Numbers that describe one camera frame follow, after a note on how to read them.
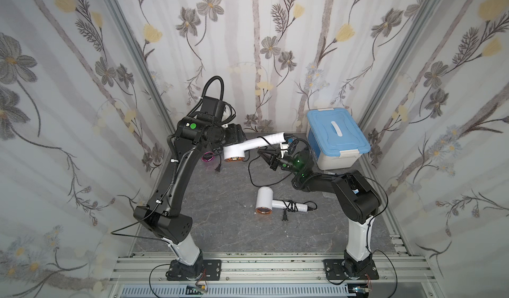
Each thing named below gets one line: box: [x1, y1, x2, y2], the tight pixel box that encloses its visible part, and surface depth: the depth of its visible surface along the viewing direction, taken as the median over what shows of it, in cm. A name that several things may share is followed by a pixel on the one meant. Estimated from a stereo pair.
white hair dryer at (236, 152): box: [223, 131, 289, 162], surface depth 67 cm
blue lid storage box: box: [306, 107, 372, 171], surface depth 100 cm
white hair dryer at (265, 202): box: [255, 186, 309, 215], surface depth 89 cm
